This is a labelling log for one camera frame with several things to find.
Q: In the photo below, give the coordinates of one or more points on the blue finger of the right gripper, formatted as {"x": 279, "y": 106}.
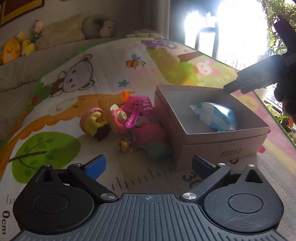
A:
{"x": 259, "y": 75}

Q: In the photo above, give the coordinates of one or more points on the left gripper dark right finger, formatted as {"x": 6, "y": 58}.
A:
{"x": 202, "y": 167}

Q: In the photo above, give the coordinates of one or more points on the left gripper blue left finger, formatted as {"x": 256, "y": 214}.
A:
{"x": 95, "y": 167}

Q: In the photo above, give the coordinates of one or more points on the teal toy with handle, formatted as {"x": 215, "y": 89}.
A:
{"x": 158, "y": 150}

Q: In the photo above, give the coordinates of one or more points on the pink yellow cupcake toy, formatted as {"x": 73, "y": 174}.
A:
{"x": 95, "y": 124}

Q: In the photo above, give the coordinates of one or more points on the pink toy camera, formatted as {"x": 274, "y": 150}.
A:
{"x": 116, "y": 118}

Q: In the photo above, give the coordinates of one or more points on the pink toy net scoop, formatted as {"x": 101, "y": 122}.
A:
{"x": 134, "y": 106}

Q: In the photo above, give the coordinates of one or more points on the orange plastic toy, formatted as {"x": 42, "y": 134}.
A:
{"x": 126, "y": 94}

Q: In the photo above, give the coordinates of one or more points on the black gloved right hand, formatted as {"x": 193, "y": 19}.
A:
{"x": 285, "y": 92}

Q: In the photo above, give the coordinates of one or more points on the pink cardboard box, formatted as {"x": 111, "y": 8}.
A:
{"x": 189, "y": 136}

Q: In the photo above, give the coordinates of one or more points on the blue white tissue pack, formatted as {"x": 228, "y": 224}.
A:
{"x": 216, "y": 116}

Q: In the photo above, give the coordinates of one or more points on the colourful cartoon play mat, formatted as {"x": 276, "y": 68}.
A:
{"x": 120, "y": 65}

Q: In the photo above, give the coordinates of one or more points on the folded beige blanket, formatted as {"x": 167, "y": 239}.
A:
{"x": 145, "y": 33}

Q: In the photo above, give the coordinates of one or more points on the small yellow chick plush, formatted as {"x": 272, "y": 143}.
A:
{"x": 27, "y": 46}

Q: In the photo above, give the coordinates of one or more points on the grey bear plush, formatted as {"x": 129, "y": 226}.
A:
{"x": 107, "y": 29}

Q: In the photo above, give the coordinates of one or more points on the beige pillow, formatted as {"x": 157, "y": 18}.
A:
{"x": 62, "y": 32}

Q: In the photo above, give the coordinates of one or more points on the grey neck pillow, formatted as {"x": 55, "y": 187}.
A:
{"x": 91, "y": 26}

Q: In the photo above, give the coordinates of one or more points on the yellow duck plush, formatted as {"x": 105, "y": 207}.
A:
{"x": 11, "y": 51}

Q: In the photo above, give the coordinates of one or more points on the doll plush with red hat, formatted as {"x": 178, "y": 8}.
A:
{"x": 38, "y": 27}

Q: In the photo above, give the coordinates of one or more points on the framed red picture right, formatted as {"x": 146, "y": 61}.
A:
{"x": 13, "y": 9}

